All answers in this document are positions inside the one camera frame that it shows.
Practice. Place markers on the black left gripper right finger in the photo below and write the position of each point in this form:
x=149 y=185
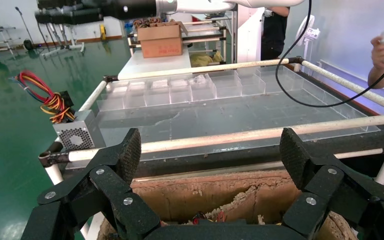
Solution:
x=331 y=188

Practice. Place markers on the white pipe rack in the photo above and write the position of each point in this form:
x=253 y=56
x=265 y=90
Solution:
x=245 y=136

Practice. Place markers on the white standing fan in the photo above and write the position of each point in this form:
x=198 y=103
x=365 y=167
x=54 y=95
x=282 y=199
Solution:
x=306 y=31

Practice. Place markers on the worn brown cardboard box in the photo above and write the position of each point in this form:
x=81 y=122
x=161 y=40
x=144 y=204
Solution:
x=212 y=195

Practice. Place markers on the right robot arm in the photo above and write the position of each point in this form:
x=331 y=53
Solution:
x=205 y=6

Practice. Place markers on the yellow bag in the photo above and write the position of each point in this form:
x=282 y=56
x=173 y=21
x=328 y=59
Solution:
x=202 y=60

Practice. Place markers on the operator forearm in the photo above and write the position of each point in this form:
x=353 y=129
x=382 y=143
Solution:
x=377 y=78

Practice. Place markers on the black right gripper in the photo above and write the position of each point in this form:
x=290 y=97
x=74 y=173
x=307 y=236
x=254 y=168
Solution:
x=129 y=8

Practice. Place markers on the black pole stand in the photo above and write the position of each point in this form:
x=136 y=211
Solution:
x=28 y=44

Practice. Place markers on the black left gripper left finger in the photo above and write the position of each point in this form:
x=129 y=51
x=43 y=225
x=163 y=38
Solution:
x=112 y=185

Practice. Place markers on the white work table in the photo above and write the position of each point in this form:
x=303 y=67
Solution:
x=155 y=64

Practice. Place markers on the background pipe shelf rack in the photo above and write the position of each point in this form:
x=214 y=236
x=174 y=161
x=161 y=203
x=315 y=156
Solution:
x=205 y=31

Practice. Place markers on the white robot column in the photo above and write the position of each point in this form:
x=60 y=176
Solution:
x=250 y=36

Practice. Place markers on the clear acrylic divider tray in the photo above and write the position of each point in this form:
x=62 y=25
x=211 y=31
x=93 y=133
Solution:
x=228 y=89

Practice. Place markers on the cardboard box with red print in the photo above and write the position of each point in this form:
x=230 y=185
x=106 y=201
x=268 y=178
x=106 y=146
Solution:
x=160 y=44

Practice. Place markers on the yellow floor sign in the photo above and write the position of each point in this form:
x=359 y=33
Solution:
x=103 y=32

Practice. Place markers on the person in black clothes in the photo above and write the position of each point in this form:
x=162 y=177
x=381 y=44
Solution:
x=273 y=33

